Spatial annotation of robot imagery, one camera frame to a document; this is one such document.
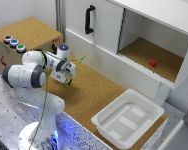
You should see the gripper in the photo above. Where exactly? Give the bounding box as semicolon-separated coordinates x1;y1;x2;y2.
50;70;71;85

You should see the yellow block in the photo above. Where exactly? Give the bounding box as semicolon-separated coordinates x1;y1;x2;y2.
65;79;74;87

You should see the pink block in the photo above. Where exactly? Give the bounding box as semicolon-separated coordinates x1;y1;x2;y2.
148;59;157;67

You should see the green button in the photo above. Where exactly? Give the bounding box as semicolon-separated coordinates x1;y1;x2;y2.
15;43;27;54

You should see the wooden drawer box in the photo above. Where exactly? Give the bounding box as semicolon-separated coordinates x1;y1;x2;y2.
0;16;65;78

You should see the blue button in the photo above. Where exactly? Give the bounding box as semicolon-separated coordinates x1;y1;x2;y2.
9;38;20;48

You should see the red button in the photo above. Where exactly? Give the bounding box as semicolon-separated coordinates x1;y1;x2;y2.
3;34;13;44

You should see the white sliding door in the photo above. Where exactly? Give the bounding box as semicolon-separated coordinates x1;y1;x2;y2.
66;0;125;56

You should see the white plastic box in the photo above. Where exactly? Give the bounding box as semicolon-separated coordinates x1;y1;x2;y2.
90;88;166;150

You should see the white cabinet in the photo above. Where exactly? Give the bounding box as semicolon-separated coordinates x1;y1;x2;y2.
64;0;188;107

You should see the green cable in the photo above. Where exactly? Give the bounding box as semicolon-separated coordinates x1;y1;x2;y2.
28;49;88;150

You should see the black drawer handle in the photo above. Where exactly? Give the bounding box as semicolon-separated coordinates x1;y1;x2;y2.
51;43;59;55

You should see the black door handle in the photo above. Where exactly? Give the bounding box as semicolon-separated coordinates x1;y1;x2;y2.
84;4;96;35

